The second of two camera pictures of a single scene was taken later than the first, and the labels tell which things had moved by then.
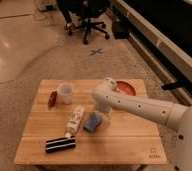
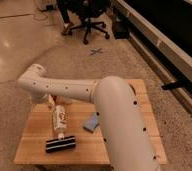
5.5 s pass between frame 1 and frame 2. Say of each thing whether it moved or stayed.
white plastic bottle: moved
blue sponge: stayed
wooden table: stayed
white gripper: moved
